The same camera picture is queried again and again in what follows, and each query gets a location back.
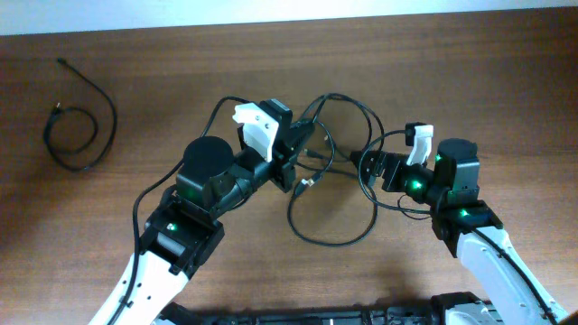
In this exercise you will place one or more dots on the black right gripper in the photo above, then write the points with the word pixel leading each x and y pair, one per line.
pixel 395 162

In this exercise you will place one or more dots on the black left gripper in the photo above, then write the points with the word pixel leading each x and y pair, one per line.
pixel 283 153

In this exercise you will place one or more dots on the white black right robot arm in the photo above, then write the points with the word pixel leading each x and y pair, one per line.
pixel 470 229

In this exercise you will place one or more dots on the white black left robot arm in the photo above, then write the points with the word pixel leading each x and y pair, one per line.
pixel 184 230

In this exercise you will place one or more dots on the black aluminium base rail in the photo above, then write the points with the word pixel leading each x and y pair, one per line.
pixel 448 308

